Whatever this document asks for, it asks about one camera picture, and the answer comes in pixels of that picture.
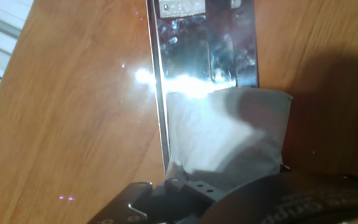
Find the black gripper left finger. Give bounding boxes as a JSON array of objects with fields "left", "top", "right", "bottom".
[{"left": 87, "top": 177, "right": 227, "bottom": 224}]

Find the white paper roll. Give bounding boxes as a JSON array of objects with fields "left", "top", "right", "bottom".
[{"left": 165, "top": 86, "right": 293, "bottom": 192}]

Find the shiny metal roll holder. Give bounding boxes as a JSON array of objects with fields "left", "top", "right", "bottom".
[{"left": 145, "top": 0, "right": 260, "bottom": 175}]

